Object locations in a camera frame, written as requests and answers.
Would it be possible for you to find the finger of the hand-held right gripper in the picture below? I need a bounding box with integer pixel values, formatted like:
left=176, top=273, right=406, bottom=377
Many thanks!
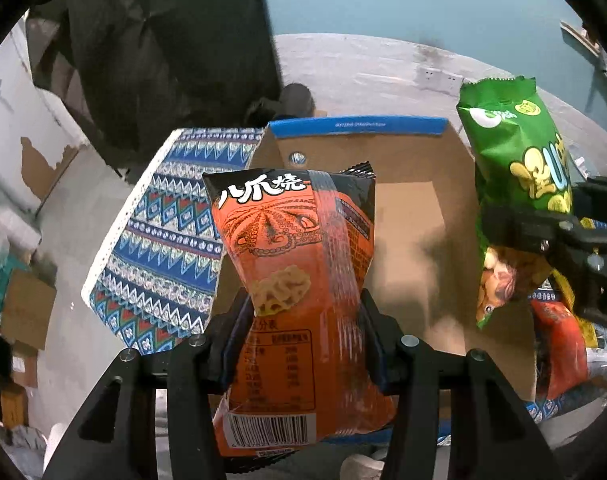
left=573, top=176, right=607, bottom=222
left=481, top=200, right=607, bottom=281

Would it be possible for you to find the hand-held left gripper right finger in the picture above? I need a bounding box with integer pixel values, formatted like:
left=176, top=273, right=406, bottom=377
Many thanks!
left=358, top=287, right=564, bottom=480

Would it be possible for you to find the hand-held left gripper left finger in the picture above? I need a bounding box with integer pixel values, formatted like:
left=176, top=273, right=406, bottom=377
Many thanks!
left=42, top=287, right=257, bottom=480

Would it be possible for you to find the green snack bag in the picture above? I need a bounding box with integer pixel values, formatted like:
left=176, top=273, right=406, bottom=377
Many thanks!
left=456, top=76, right=575, bottom=330

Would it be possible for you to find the cardboard box with blue rim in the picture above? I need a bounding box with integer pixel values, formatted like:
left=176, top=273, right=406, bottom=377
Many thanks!
left=208, top=116, right=539, bottom=443

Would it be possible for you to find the orange octopus print snack bag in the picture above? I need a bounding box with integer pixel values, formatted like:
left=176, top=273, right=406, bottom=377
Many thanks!
left=202, top=161, right=398, bottom=461

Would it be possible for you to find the yellow snack bag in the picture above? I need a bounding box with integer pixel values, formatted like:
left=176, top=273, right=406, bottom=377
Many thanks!
left=551, top=267, right=599, bottom=348

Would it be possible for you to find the red snack bag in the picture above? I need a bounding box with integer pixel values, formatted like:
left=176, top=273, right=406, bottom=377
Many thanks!
left=531, top=300, right=590, bottom=402

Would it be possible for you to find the patterned blue tablecloth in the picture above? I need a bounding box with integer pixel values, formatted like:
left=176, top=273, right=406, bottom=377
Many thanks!
left=81, top=127, right=607, bottom=423

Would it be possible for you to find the brown cardboard box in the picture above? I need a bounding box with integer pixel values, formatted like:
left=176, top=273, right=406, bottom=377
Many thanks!
left=0, top=267, right=58, bottom=351

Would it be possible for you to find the black round object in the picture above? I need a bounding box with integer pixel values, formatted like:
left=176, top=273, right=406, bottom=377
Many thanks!
left=244, top=83, right=317, bottom=126

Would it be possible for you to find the dark cabinet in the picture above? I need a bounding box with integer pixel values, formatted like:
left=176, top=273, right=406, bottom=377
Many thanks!
left=31, top=0, right=284, bottom=171

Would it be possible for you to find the wooden wall shelf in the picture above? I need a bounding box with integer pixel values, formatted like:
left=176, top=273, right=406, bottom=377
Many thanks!
left=561, top=20, right=601, bottom=57

